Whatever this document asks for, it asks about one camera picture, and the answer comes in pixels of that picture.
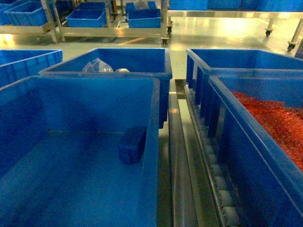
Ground blue block part with knob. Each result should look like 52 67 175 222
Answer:
118 126 147 165

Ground blue bin with plastic bags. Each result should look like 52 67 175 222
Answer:
39 48 172 129

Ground blue bin behind red parts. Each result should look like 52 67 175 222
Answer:
186 49 303 126

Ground stainless steel roller shelf rack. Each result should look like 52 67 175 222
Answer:
157 80 241 227

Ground empty blue plastic bin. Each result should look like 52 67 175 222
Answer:
0 76 160 227

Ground blue bin with red parts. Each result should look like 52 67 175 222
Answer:
208 76 303 227

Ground clear plastic bag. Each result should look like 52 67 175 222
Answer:
82 58 114 72

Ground background steel cart rack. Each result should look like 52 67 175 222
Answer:
0 0 170 47

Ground red bubble wrap parts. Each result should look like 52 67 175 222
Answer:
232 91 303 170

